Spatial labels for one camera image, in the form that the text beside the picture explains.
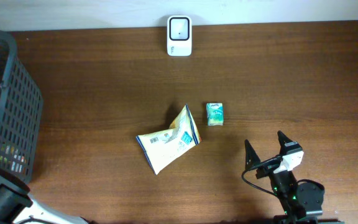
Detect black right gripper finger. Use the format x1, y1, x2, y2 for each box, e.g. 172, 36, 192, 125
277, 131, 298, 154
244, 139, 260, 170

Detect yellow white snack bag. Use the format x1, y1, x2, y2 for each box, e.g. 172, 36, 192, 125
136, 104, 201, 175

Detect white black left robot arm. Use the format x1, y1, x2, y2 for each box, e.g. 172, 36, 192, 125
0, 168, 89, 223

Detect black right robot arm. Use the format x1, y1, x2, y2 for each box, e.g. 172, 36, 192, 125
241, 131, 325, 223

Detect white barcode scanner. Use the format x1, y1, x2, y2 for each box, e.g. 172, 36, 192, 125
167, 15, 193, 57

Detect small green tissue pack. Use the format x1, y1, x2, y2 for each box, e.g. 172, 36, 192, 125
206, 103, 224, 126

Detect colourful items inside basket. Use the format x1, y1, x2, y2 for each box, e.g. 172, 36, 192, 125
0, 143, 28, 174

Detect dark grey plastic basket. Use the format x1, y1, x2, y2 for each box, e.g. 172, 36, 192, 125
0, 31, 44, 184

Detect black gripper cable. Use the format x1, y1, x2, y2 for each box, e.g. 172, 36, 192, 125
241, 155, 284, 197

